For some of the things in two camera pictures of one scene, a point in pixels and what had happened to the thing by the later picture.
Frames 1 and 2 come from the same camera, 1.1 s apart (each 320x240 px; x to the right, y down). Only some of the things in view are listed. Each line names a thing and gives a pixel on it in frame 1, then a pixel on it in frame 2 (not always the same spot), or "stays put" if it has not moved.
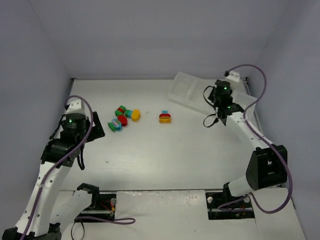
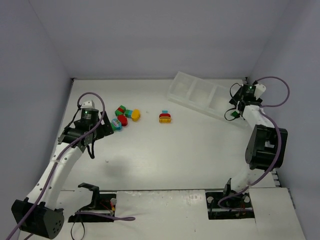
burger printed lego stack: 165,117 stays put
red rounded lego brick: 122,119 stays put
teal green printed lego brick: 115,125 stays put
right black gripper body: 211,94 -> 240,103
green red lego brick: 120,110 stays put
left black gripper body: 97,125 -> 105,125
